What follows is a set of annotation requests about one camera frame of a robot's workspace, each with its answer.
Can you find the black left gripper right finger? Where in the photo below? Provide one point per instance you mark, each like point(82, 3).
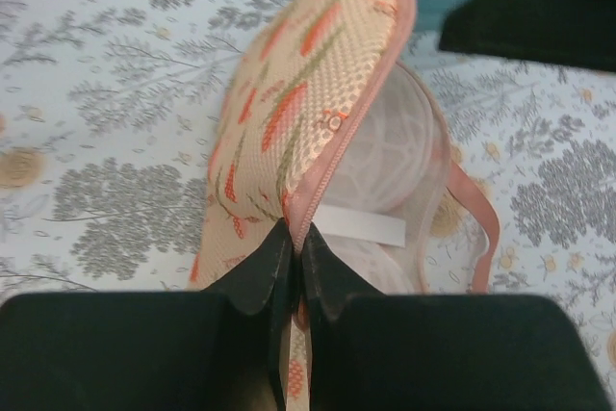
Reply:
point(371, 351)

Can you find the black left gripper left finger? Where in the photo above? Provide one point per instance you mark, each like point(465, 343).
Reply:
point(223, 348)

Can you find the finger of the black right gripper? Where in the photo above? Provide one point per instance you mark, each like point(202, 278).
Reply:
point(576, 33)

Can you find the peach floral mesh laundry bag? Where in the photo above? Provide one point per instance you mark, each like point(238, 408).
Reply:
point(321, 119)

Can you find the floral patterned table mat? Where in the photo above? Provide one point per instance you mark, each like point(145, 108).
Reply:
point(108, 114)

